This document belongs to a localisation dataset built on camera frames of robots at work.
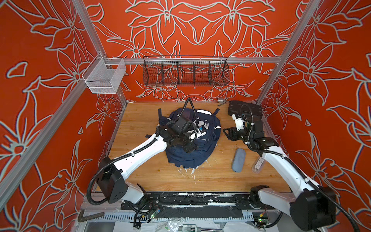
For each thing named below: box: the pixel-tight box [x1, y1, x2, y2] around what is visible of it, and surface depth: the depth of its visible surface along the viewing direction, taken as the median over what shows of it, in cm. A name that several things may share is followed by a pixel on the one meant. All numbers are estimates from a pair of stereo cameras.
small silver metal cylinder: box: [217, 98, 226, 103], surface depth 120 cm
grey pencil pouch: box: [231, 147, 246, 174], surface depth 86 cm
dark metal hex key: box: [77, 210, 105, 223], surface depth 71 cm
